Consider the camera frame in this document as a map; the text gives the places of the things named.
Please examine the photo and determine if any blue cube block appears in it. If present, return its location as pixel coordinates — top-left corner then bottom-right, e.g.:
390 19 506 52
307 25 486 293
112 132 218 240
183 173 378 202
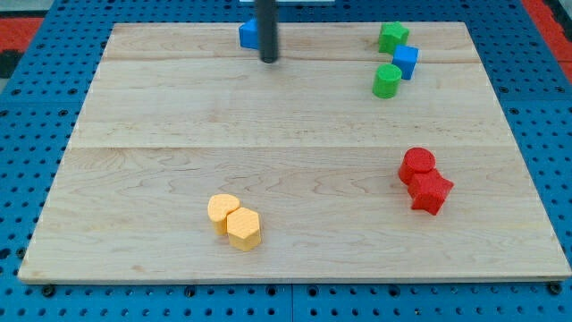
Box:
391 45 419 80

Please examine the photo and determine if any light wooden board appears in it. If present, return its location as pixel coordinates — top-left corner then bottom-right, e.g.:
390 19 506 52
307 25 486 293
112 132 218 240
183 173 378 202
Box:
18 22 571 285

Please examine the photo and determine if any yellow hexagon block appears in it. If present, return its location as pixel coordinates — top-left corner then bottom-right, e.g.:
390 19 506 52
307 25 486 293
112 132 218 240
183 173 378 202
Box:
227 208 262 251

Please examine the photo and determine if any yellow heart block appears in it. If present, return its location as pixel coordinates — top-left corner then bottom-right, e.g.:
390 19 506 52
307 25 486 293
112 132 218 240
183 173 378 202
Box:
207 194 240 235

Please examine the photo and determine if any red star block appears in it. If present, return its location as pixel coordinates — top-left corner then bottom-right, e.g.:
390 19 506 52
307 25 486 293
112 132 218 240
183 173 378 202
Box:
408 169 454 216

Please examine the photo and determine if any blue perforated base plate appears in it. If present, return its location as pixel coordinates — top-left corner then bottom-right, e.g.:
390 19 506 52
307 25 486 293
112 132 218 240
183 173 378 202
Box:
1 0 571 321

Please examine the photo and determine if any green cylinder block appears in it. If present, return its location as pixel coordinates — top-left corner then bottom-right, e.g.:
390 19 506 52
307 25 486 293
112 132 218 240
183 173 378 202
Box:
372 64 402 98

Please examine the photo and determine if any blue block behind rod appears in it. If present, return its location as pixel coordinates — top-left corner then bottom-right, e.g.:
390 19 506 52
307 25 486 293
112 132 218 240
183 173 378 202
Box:
238 18 259 50

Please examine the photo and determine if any green star block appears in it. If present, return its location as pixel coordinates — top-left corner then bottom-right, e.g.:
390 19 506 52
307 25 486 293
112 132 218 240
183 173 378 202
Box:
378 21 409 55

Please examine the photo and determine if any red cylinder block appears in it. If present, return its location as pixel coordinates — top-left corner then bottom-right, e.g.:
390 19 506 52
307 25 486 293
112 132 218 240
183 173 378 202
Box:
398 147 436 185

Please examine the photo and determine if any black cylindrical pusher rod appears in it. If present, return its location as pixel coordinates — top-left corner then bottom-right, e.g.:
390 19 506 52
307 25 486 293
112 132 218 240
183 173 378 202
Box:
255 0 279 64

